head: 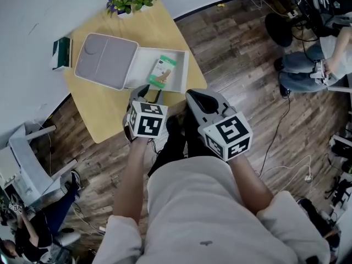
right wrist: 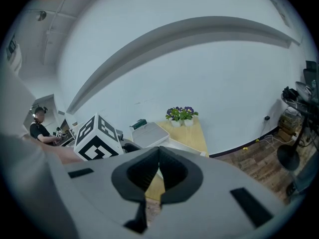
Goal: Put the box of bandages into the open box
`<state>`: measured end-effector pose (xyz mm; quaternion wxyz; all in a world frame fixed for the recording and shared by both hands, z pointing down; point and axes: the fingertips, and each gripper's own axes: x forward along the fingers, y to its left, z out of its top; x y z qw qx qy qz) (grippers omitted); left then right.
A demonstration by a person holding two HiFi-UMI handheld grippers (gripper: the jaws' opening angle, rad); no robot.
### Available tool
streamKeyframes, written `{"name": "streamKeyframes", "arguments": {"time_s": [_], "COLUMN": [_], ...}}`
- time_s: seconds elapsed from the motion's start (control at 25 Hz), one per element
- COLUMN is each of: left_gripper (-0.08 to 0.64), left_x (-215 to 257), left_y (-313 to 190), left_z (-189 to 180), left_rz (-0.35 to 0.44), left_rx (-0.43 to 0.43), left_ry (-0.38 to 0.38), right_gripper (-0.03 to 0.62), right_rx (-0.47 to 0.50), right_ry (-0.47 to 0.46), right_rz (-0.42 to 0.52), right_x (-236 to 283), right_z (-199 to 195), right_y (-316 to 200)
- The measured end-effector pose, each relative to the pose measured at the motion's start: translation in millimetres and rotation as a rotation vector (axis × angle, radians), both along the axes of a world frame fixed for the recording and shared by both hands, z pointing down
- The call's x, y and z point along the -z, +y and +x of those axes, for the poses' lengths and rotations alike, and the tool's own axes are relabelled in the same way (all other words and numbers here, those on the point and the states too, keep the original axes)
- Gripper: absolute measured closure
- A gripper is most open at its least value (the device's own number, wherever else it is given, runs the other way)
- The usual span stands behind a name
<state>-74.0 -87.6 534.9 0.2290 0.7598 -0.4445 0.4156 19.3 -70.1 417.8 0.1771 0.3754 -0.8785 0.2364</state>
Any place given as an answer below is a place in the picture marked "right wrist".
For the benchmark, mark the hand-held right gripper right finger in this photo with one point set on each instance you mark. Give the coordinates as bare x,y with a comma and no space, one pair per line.
219,183

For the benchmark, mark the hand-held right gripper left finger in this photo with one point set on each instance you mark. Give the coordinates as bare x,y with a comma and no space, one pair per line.
94,190

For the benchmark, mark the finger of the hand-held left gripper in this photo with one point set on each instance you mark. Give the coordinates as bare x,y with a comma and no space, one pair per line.
133,147

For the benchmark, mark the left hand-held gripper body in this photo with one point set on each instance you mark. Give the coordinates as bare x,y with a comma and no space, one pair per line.
97,143

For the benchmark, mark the white lidded storage box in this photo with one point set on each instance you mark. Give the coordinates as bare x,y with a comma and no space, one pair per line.
149,136

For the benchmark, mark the person's left forearm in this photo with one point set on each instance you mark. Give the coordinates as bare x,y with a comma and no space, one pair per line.
64,155

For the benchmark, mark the purple flower potted plant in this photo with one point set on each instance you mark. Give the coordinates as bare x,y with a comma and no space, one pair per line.
174,114
189,113

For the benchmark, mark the black round-base stand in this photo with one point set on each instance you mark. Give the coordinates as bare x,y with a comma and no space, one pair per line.
288,157

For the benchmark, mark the person's white shirt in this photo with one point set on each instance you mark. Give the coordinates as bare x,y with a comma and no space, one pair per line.
15,103

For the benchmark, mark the round ceiling fixture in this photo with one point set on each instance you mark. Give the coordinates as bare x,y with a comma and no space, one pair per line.
42,16

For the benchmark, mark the black office chair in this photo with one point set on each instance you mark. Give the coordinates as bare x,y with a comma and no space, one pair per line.
311,73

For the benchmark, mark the black wall adapter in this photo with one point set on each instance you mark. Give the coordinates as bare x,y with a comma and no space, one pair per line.
267,118

